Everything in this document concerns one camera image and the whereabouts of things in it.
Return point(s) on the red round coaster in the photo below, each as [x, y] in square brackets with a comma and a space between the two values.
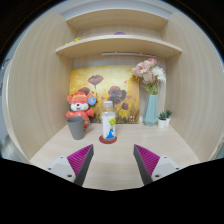
[107, 141]

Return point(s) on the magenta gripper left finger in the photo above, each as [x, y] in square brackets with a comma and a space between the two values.
[73, 167]

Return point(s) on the purple round object on shelf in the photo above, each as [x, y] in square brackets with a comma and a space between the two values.
[120, 33]

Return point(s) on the wooden lower shelf board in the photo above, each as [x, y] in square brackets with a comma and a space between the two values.
[119, 44]

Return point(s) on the teal ceramic vase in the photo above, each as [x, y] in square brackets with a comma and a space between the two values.
[150, 115]

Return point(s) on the small potted plant behind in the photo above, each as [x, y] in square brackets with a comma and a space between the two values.
[168, 116]

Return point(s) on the clear plastic water bottle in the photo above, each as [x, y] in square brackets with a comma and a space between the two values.
[108, 120]

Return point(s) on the wooden upper shelf board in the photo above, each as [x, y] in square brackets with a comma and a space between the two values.
[117, 17]

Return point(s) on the small potted succulent white pot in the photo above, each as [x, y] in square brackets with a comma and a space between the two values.
[162, 120]

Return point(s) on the yellow object on shelf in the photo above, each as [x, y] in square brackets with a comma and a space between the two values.
[75, 40]

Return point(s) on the wooden shelf board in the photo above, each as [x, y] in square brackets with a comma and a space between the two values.
[119, 44]
[117, 17]

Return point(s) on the pink white flower bouquet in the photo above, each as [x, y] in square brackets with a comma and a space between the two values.
[151, 74]

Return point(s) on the red plush toy figure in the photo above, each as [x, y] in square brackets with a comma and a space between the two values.
[81, 105]

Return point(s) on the grey mug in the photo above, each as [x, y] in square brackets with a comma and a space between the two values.
[77, 126]

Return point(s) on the yellow poppy flower painting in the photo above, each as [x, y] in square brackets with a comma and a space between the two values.
[114, 83]

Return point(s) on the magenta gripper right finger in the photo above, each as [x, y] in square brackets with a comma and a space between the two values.
[151, 166]

